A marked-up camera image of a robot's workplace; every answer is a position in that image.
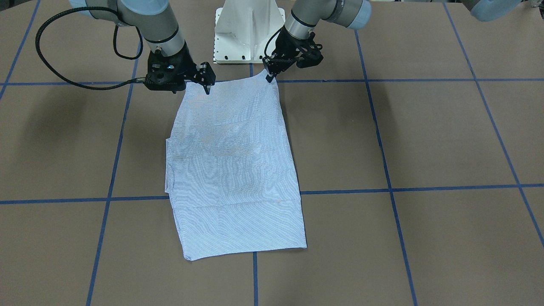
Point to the light blue striped shirt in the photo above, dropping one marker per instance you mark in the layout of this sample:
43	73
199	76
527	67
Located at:
230	174

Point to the white central pillar with base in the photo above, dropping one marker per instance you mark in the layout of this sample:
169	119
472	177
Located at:
242	29

